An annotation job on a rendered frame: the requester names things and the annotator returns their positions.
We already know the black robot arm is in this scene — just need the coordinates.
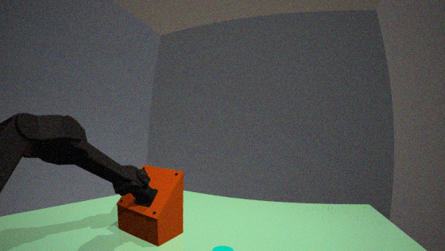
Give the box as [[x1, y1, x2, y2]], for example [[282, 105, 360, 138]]
[[0, 113, 158, 207]]

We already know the cyan circle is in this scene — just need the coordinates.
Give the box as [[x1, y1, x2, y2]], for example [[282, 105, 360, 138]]
[[212, 245, 234, 251]]

